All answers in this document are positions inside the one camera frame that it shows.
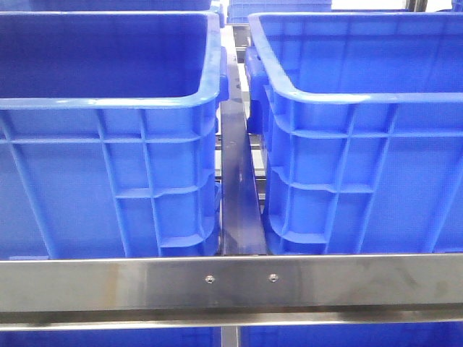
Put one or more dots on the left rail screw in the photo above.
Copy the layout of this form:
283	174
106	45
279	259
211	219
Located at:
210	279

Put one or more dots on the steel vertical post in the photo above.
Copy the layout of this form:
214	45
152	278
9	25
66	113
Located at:
230	336

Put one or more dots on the stainless steel front rail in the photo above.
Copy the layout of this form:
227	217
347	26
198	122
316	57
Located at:
172	292

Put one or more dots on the left blue plastic crate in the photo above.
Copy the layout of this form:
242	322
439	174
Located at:
108	134

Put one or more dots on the far left blue crate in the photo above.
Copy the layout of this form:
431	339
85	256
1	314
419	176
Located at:
127	5

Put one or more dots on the lower right blue crate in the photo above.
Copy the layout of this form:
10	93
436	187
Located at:
384	334

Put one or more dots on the rail screw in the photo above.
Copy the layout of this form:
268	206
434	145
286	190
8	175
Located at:
273	277
210	279

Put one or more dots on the lower left blue crate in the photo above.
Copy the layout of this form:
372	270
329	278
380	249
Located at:
189	336

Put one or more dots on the right rail screw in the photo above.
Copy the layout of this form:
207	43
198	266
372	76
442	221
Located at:
273	277

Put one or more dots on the far right blue crate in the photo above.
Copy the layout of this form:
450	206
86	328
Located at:
238	11

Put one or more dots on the right blue plastic crate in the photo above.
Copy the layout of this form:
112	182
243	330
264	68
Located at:
362	123

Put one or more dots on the blue plastic crate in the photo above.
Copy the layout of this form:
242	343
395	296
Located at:
108	134
362	123

